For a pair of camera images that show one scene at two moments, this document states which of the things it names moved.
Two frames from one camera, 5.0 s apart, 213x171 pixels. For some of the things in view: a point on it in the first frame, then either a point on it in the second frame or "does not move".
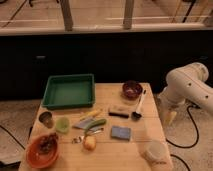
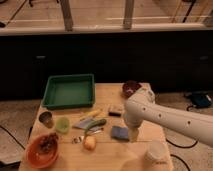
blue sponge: [121, 132] does not move
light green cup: [62, 124] does not move
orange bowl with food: [42, 150] does not move
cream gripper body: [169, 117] -> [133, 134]
